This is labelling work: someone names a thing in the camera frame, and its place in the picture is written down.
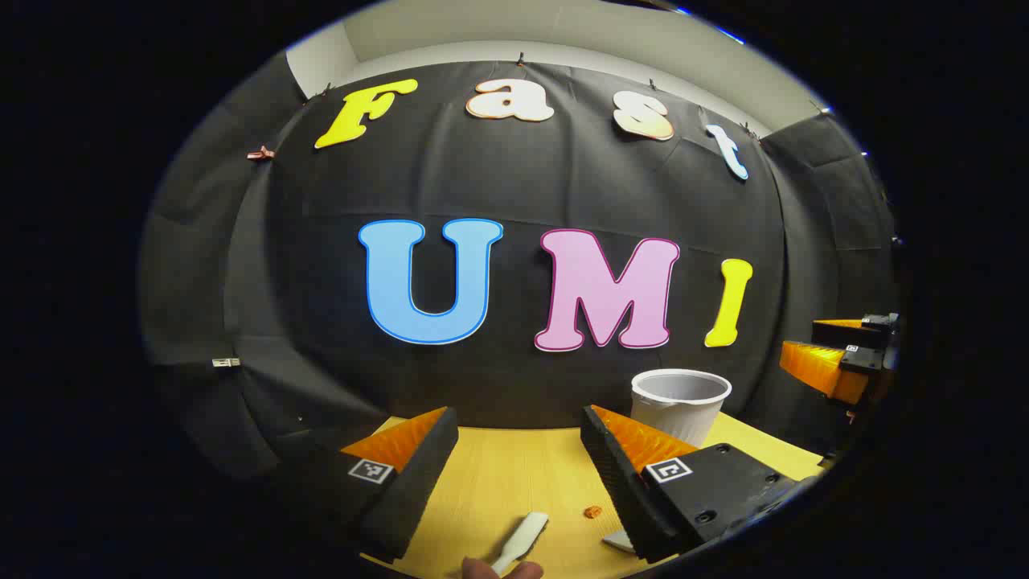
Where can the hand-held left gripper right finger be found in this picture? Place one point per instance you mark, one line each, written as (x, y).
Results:
(619, 482)

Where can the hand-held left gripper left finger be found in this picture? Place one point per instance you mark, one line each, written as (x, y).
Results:
(418, 474)

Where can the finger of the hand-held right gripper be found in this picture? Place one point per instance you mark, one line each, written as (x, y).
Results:
(840, 331)
(816, 366)

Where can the white dustpan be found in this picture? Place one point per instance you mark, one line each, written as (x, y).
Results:
(619, 541)

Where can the white ribbed garbage bin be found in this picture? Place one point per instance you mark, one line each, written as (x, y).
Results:
(683, 412)

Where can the wooden desktop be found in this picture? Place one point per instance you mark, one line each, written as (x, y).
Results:
(514, 474)

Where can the copper clip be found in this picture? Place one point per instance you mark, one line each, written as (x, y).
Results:
(260, 153)

